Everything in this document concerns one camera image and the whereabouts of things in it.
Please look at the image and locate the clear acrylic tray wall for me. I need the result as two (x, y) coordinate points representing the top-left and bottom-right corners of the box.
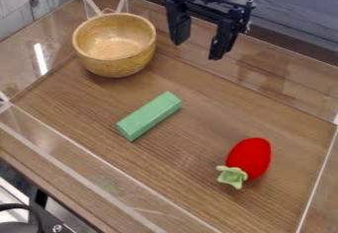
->
(0, 0), (338, 233)

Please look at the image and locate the black cable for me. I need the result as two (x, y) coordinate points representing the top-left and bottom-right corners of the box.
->
(0, 203), (46, 233)

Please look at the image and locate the green rectangular block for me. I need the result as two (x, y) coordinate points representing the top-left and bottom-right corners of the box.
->
(117, 91), (182, 141)

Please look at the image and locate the wooden bowl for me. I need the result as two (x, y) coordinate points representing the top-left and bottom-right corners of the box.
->
(71, 13), (158, 78)

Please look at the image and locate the red plush strawberry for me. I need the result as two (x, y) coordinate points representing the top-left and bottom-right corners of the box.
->
(217, 137), (273, 190)

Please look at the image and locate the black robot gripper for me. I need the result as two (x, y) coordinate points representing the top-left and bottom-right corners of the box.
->
(166, 0), (257, 60)

